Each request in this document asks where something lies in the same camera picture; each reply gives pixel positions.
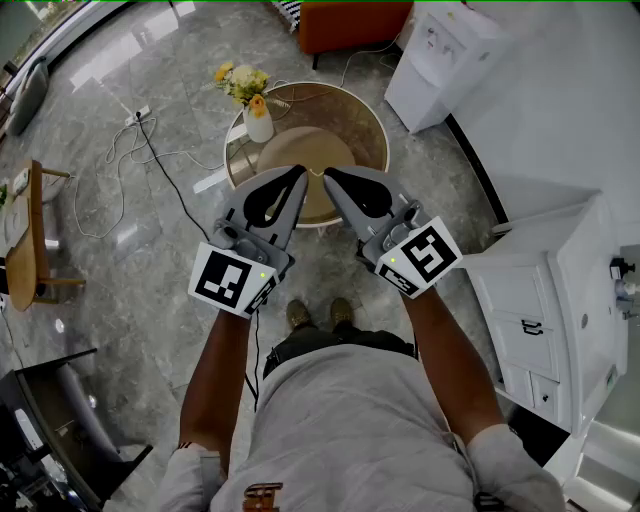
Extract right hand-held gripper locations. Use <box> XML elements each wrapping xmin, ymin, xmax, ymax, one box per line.
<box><xmin>323</xmin><ymin>165</ymin><xmax>464</xmax><ymax>300</ymax></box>

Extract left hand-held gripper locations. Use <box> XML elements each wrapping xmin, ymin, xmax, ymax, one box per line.
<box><xmin>187</xmin><ymin>164</ymin><xmax>310</xmax><ymax>320</ymax></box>

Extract person's right forearm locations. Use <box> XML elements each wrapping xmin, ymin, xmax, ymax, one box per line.
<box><xmin>399</xmin><ymin>287</ymin><xmax>506</xmax><ymax>449</ymax></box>

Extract person's left forearm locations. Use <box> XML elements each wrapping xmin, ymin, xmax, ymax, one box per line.
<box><xmin>178</xmin><ymin>299</ymin><xmax>266</xmax><ymax>476</ymax></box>

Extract round glass table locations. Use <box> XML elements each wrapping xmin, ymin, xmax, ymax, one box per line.
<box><xmin>223</xmin><ymin>81</ymin><xmax>391</xmax><ymax>236</ymax></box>

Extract white vase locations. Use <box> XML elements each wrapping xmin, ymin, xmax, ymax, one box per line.
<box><xmin>242</xmin><ymin>102</ymin><xmax>275</xmax><ymax>144</ymax></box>

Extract person's left shoe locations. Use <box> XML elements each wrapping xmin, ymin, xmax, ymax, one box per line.
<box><xmin>287</xmin><ymin>298</ymin><xmax>314</xmax><ymax>331</ymax></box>

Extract person's shoe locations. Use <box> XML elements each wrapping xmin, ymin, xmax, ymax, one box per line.
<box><xmin>287</xmin><ymin>298</ymin><xmax>314</xmax><ymax>331</ymax></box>
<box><xmin>329</xmin><ymin>297</ymin><xmax>356</xmax><ymax>331</ymax></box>

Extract person's right shoe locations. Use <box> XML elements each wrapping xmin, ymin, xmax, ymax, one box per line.
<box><xmin>329</xmin><ymin>297</ymin><xmax>356</xmax><ymax>331</ymax></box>

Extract white water dispenser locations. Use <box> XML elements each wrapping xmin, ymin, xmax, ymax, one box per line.
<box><xmin>383</xmin><ymin>9</ymin><xmax>501</xmax><ymax>135</ymax></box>

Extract yellow flower bouquet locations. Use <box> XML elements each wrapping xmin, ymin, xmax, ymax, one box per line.
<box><xmin>202</xmin><ymin>62</ymin><xmax>291</xmax><ymax>120</ymax></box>

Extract person's dark trousers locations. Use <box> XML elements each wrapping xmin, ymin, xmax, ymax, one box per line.
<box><xmin>262</xmin><ymin>327</ymin><xmax>419</xmax><ymax>381</ymax></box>

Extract orange sofa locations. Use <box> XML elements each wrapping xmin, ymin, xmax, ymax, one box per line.
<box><xmin>298</xmin><ymin>0</ymin><xmax>415</xmax><ymax>71</ymax></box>

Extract black white striped cushion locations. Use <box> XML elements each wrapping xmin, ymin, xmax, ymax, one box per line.
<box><xmin>273</xmin><ymin>0</ymin><xmax>304</xmax><ymax>34</ymax></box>

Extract white cabinet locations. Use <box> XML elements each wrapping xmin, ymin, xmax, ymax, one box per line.
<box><xmin>462</xmin><ymin>189</ymin><xmax>631</xmax><ymax>439</ymax></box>

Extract person's light grey shirt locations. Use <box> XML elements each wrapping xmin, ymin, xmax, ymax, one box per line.
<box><xmin>159</xmin><ymin>344</ymin><xmax>566</xmax><ymax>512</ymax></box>

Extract wooden side chair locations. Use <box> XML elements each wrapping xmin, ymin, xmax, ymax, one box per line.
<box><xmin>4</xmin><ymin>159</ymin><xmax>86</xmax><ymax>314</ymax></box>

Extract grey chair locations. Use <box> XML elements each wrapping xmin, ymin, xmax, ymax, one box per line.
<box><xmin>7</xmin><ymin>55</ymin><xmax>51</xmax><ymax>137</ymax></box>

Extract black glass stand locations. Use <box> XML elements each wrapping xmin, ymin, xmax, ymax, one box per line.
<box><xmin>0</xmin><ymin>348</ymin><xmax>154</xmax><ymax>512</ymax></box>

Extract white dispenser cable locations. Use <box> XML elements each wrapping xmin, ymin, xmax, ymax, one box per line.
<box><xmin>339</xmin><ymin>29</ymin><xmax>409</xmax><ymax>90</ymax></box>

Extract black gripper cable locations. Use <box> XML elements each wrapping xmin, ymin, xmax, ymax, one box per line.
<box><xmin>244</xmin><ymin>299</ymin><xmax>261</xmax><ymax>414</ymax></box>

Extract white floor cable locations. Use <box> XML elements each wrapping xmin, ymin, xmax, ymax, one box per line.
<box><xmin>73</xmin><ymin>117</ymin><xmax>226</xmax><ymax>240</ymax></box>

